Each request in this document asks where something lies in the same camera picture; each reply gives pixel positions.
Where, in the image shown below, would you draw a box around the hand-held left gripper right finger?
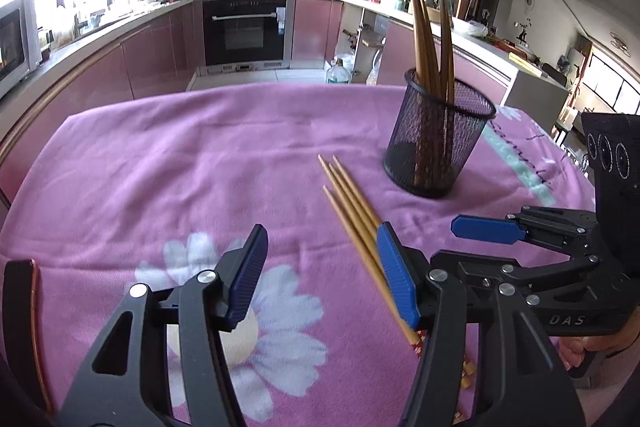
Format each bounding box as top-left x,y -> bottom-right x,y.
376,222 -> 586,427

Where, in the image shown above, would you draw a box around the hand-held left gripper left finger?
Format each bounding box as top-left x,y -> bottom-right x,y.
60,223 -> 269,427

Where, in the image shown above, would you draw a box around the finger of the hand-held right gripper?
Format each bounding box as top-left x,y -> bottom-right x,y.
430,249 -> 601,308
451,206 -> 601,253

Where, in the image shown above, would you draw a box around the black mesh holder cup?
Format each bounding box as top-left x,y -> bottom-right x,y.
383,68 -> 497,199

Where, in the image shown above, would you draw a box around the person's right forearm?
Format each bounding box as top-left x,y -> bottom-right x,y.
575,347 -> 640,427

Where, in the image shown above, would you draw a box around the person's right hand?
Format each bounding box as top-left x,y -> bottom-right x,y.
556,332 -> 640,373

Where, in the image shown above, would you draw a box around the pink floral tablecloth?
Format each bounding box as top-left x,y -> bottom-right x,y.
0,82 -> 601,427

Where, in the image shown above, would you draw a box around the living room window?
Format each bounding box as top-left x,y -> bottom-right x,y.
575,42 -> 640,115

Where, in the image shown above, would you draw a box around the dark dining chair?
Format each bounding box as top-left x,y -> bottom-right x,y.
542,63 -> 568,88

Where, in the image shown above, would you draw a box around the flat wooden box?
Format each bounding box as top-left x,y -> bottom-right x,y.
507,52 -> 543,75

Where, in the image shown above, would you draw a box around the ceiling lamp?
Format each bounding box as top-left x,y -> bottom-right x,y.
609,32 -> 632,56

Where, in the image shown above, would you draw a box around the white plastic bag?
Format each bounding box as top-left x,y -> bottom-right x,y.
452,19 -> 488,38

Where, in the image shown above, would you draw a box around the plastic bottle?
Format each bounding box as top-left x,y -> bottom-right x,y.
326,58 -> 351,86

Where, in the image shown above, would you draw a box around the pink base cabinets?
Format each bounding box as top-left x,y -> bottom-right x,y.
291,0 -> 571,108
0,0 -> 203,208

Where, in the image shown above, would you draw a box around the black built-in oven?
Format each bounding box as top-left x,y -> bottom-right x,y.
202,0 -> 291,68

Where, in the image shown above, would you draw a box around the white countertop oven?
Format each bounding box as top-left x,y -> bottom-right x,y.
0,0 -> 42,94

